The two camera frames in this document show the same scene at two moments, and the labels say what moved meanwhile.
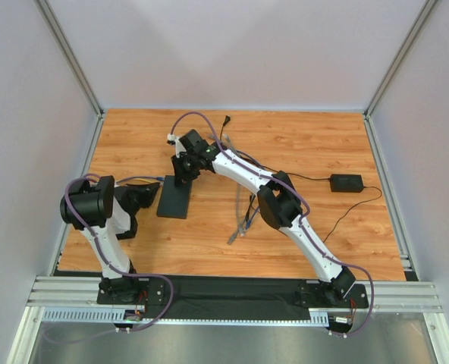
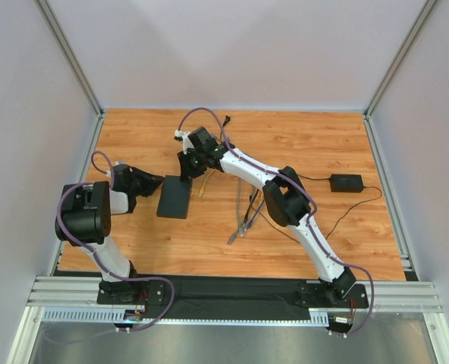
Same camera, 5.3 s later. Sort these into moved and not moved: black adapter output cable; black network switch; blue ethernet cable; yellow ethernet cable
Moved: yellow ethernet cable
Not moved: black network switch; blue ethernet cable; black adapter output cable
